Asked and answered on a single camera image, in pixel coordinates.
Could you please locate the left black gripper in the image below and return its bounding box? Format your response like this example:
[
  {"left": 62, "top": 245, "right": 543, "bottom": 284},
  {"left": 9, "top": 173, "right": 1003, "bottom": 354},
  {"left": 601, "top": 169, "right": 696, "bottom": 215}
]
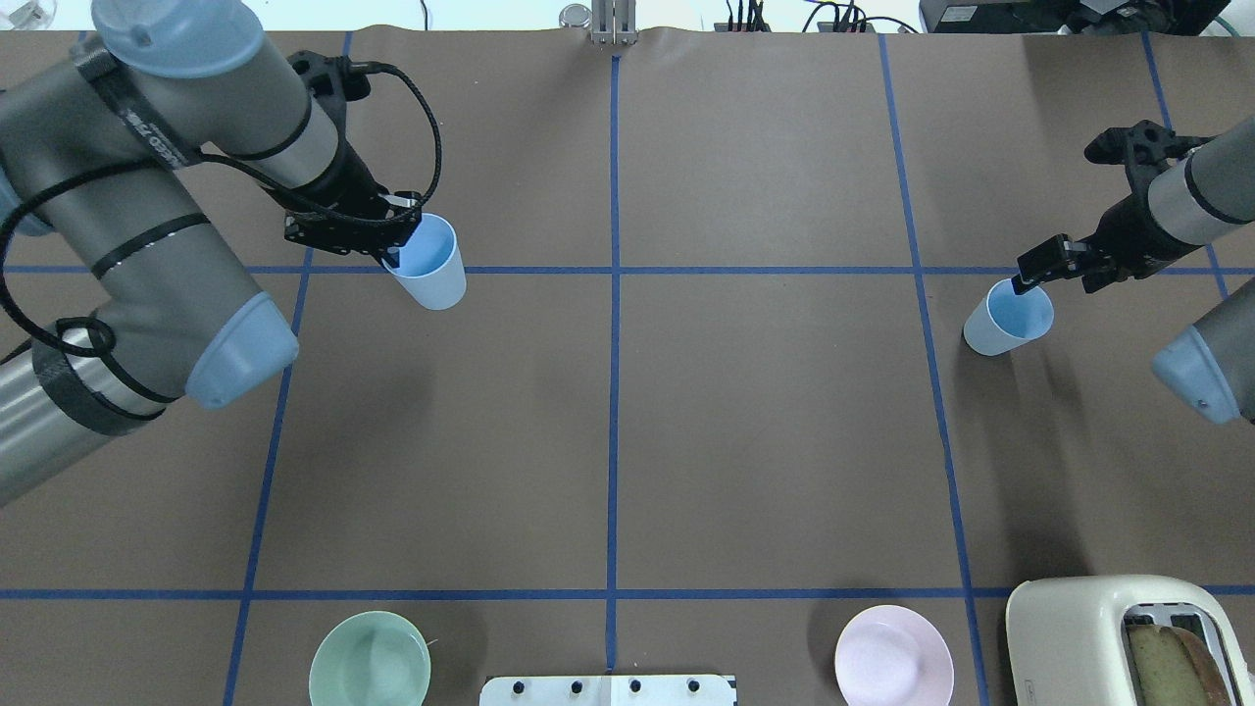
[{"left": 282, "top": 142, "right": 425, "bottom": 272}]

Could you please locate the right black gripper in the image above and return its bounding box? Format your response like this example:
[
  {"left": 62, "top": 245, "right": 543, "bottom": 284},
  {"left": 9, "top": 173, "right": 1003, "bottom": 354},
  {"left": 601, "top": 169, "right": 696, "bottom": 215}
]
[{"left": 1010, "top": 196, "right": 1182, "bottom": 296}]

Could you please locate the blue cup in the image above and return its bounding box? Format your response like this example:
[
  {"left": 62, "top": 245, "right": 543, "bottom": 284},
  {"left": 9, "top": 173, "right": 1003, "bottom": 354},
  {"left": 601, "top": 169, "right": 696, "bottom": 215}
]
[
  {"left": 385, "top": 213, "right": 467, "bottom": 310},
  {"left": 963, "top": 278, "right": 1055, "bottom": 357}
]

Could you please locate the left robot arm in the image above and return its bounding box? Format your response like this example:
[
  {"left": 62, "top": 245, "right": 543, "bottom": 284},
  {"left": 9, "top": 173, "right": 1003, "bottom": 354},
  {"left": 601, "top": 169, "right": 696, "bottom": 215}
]
[{"left": 3, "top": 1, "right": 433, "bottom": 502}]

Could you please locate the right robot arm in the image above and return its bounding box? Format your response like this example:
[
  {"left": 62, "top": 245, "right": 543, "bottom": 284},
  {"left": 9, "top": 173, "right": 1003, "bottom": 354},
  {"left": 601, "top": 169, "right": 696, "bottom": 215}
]
[{"left": 1010, "top": 118, "right": 1254, "bottom": 425}]

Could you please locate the small metal cylinder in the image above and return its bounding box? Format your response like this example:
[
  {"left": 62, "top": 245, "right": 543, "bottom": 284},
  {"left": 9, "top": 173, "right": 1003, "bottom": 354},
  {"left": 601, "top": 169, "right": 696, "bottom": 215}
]
[{"left": 558, "top": 3, "right": 594, "bottom": 28}]

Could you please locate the cream toaster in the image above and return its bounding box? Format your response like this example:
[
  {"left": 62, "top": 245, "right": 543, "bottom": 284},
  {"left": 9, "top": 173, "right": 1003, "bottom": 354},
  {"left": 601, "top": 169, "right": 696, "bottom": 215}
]
[{"left": 1005, "top": 574, "right": 1252, "bottom": 705}]

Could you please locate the pink bowl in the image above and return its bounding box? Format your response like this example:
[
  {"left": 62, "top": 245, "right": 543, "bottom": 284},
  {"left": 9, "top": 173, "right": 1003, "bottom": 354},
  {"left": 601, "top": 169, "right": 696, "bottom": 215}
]
[{"left": 833, "top": 606, "right": 955, "bottom": 705}]

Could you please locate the bread slice in toaster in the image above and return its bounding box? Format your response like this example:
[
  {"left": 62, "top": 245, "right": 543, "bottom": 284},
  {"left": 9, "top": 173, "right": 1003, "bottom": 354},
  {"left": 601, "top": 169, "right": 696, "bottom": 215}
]
[{"left": 1126, "top": 623, "right": 1236, "bottom": 705}]

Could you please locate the green bowl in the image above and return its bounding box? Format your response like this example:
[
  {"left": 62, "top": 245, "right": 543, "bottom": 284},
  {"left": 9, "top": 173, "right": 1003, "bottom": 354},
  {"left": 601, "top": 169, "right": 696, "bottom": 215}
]
[{"left": 307, "top": 611, "right": 433, "bottom": 705}]

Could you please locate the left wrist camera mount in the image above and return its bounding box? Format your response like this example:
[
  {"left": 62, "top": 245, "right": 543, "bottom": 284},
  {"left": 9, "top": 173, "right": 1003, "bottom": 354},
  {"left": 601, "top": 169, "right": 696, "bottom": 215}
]
[{"left": 286, "top": 50, "right": 384, "bottom": 107}]

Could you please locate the aluminium frame post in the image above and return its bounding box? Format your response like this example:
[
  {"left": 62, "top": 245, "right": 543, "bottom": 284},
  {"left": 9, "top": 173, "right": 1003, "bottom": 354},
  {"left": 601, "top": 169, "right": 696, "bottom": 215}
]
[{"left": 589, "top": 0, "right": 639, "bottom": 46}]

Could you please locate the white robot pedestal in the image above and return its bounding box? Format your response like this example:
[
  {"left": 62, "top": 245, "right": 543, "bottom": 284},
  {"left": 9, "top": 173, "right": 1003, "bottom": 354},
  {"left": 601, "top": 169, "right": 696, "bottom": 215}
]
[{"left": 478, "top": 673, "right": 739, "bottom": 705}]

